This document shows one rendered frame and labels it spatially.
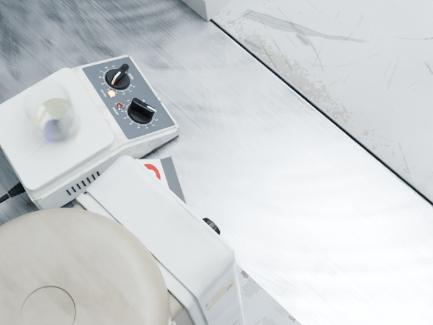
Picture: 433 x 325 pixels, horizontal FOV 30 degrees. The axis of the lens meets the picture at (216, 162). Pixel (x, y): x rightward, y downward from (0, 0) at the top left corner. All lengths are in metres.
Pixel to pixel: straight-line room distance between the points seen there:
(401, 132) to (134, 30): 0.38
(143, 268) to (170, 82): 0.73
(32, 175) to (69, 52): 0.22
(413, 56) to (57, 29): 0.48
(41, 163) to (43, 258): 0.60
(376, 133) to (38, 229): 0.73
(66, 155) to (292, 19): 0.36
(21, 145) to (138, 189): 0.60
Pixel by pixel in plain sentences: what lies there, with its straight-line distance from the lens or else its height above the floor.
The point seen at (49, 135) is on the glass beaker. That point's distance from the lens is 0.94.
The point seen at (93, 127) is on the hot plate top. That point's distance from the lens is 0.97.
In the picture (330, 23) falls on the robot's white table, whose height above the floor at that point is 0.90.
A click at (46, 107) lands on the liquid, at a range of 0.96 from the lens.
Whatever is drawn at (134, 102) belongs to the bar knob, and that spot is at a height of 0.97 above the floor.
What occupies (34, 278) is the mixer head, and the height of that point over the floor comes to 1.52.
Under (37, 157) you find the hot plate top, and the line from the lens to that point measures 0.97.
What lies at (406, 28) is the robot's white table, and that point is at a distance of 1.12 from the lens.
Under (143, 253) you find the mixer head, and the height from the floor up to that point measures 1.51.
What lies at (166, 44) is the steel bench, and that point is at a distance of 1.10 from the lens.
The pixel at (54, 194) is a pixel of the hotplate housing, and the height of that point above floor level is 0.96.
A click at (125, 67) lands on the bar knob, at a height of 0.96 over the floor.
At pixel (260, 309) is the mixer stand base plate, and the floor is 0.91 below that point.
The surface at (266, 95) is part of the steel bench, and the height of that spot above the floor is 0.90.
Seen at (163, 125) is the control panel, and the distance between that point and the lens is 1.01.
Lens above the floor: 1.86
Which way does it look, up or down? 69 degrees down
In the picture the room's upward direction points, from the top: 9 degrees counter-clockwise
